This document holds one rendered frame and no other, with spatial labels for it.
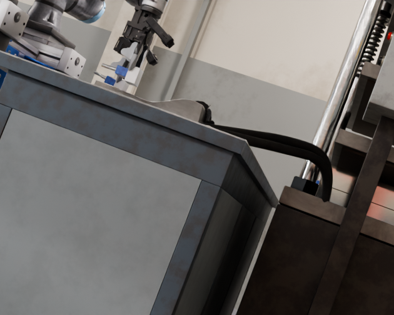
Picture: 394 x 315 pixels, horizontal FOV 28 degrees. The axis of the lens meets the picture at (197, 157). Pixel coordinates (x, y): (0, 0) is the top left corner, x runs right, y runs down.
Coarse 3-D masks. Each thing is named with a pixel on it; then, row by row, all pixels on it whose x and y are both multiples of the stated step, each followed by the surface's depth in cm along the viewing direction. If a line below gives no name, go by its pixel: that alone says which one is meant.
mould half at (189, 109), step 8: (96, 80) 263; (112, 88) 262; (128, 96) 261; (136, 96) 260; (152, 104) 259; (160, 104) 259; (168, 104) 259; (176, 104) 258; (184, 104) 258; (192, 104) 257; (200, 104) 257; (176, 112) 258; (184, 112) 257; (192, 112) 257; (200, 112) 257; (200, 120) 259
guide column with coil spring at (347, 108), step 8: (384, 8) 340; (384, 24) 341; (376, 32) 339; (376, 40) 340; (368, 48) 339; (360, 72) 338; (352, 88) 338; (352, 96) 337; (344, 112) 337; (344, 120) 336; (336, 128) 336; (344, 128) 337; (328, 152) 335; (320, 176) 335
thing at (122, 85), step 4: (96, 72) 282; (104, 76) 282; (108, 76) 280; (104, 80) 280; (108, 80) 280; (112, 80) 280; (112, 84) 280; (116, 84) 279; (120, 84) 279; (124, 84) 278; (128, 84) 282; (120, 88) 279; (124, 88) 280
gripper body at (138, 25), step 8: (136, 8) 252; (144, 8) 250; (152, 8) 250; (136, 16) 252; (144, 16) 252; (152, 16) 252; (160, 16) 252; (128, 24) 250; (136, 24) 250; (144, 24) 251; (128, 32) 251; (136, 32) 250; (144, 32) 249; (152, 32) 252; (128, 40) 256; (136, 40) 250; (152, 40) 255; (144, 48) 253
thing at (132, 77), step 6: (102, 66) 253; (108, 66) 252; (120, 66) 250; (120, 72) 250; (126, 72) 249; (132, 72) 249; (138, 72) 248; (126, 78) 249; (132, 78) 248; (138, 78) 250; (132, 84) 251; (138, 84) 253
